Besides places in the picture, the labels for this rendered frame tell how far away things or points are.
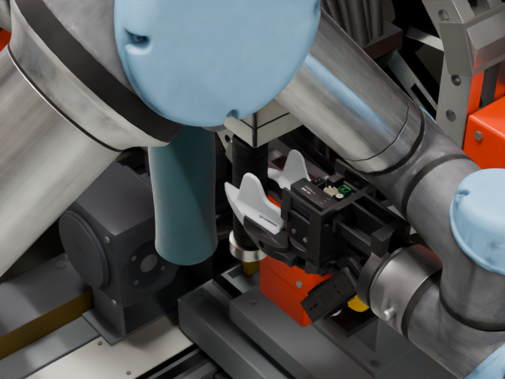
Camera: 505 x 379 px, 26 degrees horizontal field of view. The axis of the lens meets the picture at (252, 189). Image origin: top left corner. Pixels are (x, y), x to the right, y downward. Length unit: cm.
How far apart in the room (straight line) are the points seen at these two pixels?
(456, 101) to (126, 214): 75
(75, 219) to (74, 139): 121
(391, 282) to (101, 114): 45
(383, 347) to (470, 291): 91
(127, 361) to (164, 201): 56
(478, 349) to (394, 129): 19
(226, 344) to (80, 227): 32
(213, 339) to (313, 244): 91
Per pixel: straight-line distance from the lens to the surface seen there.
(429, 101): 134
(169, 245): 152
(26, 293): 204
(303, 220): 100
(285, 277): 154
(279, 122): 105
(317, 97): 82
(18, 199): 59
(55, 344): 201
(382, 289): 96
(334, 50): 81
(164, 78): 54
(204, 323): 190
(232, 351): 186
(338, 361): 176
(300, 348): 178
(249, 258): 115
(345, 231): 99
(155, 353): 198
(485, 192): 85
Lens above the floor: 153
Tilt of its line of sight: 39 degrees down
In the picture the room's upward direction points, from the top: straight up
